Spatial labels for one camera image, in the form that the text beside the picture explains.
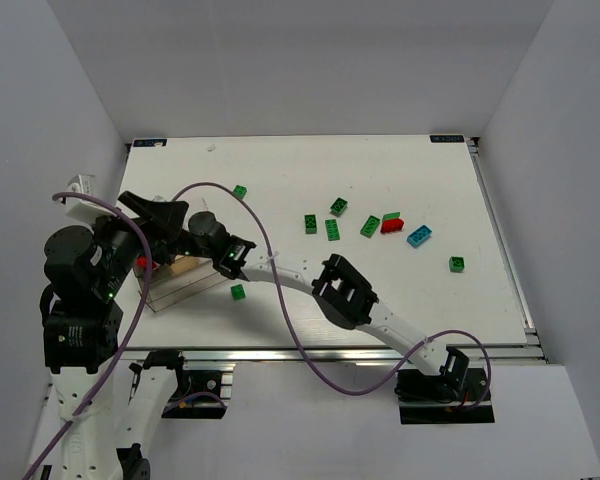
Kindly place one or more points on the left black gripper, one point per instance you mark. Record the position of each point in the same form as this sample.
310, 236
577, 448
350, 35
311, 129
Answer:
143, 248

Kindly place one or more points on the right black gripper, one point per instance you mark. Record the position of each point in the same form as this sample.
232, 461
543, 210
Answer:
165, 220

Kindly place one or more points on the red arched lego brick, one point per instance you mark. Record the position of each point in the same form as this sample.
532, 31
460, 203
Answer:
392, 225

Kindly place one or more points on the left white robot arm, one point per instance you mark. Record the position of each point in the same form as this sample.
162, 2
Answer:
81, 349

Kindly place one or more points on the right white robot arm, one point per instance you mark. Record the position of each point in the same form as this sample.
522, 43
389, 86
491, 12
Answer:
345, 298

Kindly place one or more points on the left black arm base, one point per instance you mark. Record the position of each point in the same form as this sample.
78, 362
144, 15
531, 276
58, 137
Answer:
203, 393

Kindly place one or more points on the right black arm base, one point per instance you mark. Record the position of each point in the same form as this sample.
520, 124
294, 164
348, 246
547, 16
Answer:
423, 402

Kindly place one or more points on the clear plastic container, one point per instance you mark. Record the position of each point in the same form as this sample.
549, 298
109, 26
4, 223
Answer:
166, 289

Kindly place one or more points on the left blue corner label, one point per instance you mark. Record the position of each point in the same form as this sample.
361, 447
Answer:
149, 143

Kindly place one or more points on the blue corner label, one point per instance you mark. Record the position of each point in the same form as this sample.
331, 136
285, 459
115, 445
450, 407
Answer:
446, 138
149, 143

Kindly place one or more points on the green long lego brick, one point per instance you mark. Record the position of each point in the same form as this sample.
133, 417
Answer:
332, 229

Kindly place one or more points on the green tilted lego brick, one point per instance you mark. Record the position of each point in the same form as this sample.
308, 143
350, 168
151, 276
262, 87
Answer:
370, 226

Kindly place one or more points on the blue lego brick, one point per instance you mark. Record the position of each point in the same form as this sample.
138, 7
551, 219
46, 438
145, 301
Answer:
419, 236

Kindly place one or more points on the right blue corner label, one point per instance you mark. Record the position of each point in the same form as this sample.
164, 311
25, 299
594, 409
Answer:
446, 138

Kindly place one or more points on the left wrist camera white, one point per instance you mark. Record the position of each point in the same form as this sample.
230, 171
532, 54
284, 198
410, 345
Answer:
81, 210

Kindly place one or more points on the aluminium front rail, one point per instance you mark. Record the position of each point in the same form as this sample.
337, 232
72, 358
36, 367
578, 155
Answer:
531, 351

